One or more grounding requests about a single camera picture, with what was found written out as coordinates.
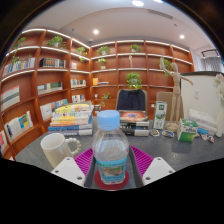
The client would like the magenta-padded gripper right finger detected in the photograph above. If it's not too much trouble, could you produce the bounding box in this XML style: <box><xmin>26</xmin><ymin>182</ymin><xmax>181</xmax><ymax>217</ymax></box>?
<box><xmin>128</xmin><ymin>145</ymin><xmax>177</xmax><ymax>188</ymax></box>

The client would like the wooden shelf unit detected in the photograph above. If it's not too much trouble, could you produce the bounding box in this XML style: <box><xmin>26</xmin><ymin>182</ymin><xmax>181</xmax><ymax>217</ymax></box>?
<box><xmin>0</xmin><ymin>28</ymin><xmax>195</xmax><ymax>159</ymax></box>

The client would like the small colourful badge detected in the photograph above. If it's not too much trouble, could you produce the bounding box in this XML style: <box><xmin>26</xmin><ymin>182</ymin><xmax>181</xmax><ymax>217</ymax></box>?
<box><xmin>148</xmin><ymin>129</ymin><xmax>161</xmax><ymax>138</ymax></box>
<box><xmin>199</xmin><ymin>132</ymin><xmax>215</xmax><ymax>144</ymax></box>
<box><xmin>161</xmin><ymin>129</ymin><xmax>175</xmax><ymax>139</ymax></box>

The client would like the clear blue-capped water bottle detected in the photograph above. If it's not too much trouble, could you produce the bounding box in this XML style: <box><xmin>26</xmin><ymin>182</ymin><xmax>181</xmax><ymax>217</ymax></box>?
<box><xmin>91</xmin><ymin>109</ymin><xmax>130</xmax><ymax>185</ymax></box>

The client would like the ceiling air vent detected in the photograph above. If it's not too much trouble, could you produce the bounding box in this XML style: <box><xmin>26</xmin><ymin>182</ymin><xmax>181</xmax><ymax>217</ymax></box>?
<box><xmin>147</xmin><ymin>8</ymin><xmax>174</xmax><ymax>20</ymax></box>

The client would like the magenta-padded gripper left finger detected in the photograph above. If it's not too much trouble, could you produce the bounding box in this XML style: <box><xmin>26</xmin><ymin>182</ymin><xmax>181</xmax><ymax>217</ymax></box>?
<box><xmin>50</xmin><ymin>147</ymin><xmax>98</xmax><ymax>188</ymax></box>

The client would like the beige chair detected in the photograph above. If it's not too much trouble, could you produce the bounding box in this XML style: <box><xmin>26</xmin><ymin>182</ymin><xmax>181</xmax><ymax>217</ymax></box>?
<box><xmin>155</xmin><ymin>91</ymin><xmax>178</xmax><ymax>116</ymax></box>

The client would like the green white drink carton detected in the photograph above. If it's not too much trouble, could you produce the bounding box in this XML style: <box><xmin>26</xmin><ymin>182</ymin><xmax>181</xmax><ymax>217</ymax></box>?
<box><xmin>152</xmin><ymin>100</ymin><xmax>168</xmax><ymax>130</ymax></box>

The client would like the black track light rail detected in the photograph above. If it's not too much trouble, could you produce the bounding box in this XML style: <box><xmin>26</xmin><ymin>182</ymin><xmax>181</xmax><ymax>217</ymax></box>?
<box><xmin>200</xmin><ymin>48</ymin><xmax>221</xmax><ymax>58</ymax></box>

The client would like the white mug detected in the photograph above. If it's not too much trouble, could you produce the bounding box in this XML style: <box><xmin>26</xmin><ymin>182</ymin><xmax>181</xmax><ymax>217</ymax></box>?
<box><xmin>40</xmin><ymin>132</ymin><xmax>82</xmax><ymax>169</ymax></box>

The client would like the branched ceiling lamp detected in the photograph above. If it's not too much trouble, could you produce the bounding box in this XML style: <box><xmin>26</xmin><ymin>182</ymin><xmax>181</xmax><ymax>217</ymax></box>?
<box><xmin>131</xmin><ymin>0</ymin><xmax>164</xmax><ymax>8</ymax></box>

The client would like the dark chair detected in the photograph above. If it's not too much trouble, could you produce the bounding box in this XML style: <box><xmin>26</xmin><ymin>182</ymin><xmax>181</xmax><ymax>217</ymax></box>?
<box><xmin>115</xmin><ymin>88</ymin><xmax>149</xmax><ymax>113</ymax></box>

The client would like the colourful book stack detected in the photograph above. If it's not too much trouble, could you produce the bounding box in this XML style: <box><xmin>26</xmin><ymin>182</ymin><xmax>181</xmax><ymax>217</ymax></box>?
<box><xmin>47</xmin><ymin>103</ymin><xmax>95</xmax><ymax>137</ymax></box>

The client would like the grey curtain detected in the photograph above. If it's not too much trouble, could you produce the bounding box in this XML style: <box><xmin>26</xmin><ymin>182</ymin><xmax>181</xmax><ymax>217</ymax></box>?
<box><xmin>201</xmin><ymin>56</ymin><xmax>223</xmax><ymax>73</ymax></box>

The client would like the dark book stack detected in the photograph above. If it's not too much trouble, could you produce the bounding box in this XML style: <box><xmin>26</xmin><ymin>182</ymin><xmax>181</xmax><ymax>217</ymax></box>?
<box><xmin>118</xmin><ymin>110</ymin><xmax>151</xmax><ymax>138</ymax></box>

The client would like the wooden artist mannequin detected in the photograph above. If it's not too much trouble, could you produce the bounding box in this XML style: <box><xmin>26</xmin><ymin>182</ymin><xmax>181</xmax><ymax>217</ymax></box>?
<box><xmin>159</xmin><ymin>55</ymin><xmax>194</xmax><ymax>133</ymax></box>

